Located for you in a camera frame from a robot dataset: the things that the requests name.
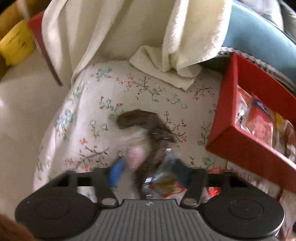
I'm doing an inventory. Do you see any red white label snack packet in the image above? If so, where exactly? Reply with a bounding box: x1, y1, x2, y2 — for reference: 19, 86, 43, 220
202, 167, 222, 203

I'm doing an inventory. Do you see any cream white towel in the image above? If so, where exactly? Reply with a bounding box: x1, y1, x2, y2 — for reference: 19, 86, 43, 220
42, 1, 232, 90

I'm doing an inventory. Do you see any yellow snack stick packet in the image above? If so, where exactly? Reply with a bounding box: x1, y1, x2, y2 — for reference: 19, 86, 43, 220
274, 113, 285, 134

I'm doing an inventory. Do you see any red cardboard box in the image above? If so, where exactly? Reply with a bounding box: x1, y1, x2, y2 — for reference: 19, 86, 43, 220
206, 52, 296, 194

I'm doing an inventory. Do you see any brown silver snack packet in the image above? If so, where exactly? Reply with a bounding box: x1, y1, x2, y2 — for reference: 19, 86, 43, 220
273, 120, 295, 163

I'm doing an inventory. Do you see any dark brown clear snack packet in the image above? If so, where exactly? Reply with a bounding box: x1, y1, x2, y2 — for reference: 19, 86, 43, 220
110, 109, 176, 201

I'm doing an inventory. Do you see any blue label orange snack packet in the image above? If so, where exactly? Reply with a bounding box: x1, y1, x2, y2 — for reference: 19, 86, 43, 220
246, 94, 274, 146

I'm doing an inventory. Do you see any yellow object at left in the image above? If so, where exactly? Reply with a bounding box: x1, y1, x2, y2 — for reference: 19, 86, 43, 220
1, 20, 36, 66

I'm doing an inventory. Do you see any white kimchi snack packet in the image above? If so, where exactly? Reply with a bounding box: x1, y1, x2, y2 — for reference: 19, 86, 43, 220
235, 85, 252, 133

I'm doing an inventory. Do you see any teal houndstooth-trimmed cushion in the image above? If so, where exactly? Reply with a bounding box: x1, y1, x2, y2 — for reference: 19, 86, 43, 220
222, 1, 295, 92

